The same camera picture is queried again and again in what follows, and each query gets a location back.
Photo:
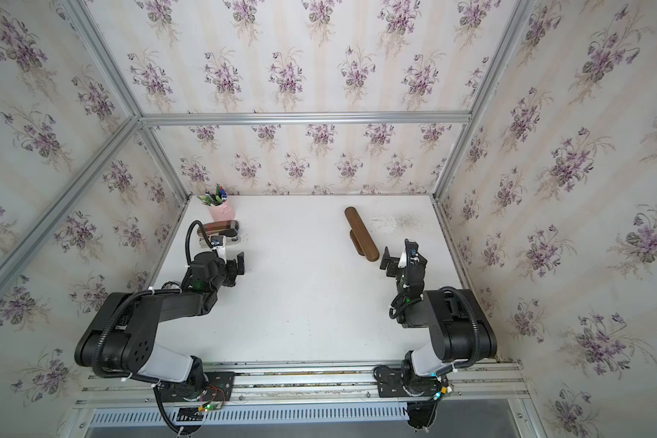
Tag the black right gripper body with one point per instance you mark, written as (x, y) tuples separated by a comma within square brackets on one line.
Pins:
[(401, 263)]

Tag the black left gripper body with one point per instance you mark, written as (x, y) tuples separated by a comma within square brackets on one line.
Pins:
[(233, 267)]

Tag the brown wooden watch stand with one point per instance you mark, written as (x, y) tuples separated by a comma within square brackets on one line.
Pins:
[(360, 236)]

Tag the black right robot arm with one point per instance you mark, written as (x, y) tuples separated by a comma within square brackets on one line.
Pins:
[(459, 332)]

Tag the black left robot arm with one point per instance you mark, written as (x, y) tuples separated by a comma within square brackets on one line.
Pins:
[(120, 342)]

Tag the brown and white stapler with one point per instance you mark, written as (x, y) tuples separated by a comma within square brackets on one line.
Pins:
[(222, 232)]

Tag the pink pen cup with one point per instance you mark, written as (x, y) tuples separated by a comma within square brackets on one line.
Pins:
[(222, 212)]

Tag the pens in cup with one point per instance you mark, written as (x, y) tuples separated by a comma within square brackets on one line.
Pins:
[(214, 198)]

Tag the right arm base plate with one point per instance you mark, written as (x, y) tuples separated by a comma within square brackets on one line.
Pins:
[(403, 382)]

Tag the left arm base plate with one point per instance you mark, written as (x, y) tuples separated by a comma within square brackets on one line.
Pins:
[(215, 387)]

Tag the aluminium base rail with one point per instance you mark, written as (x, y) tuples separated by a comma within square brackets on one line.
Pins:
[(352, 382)]

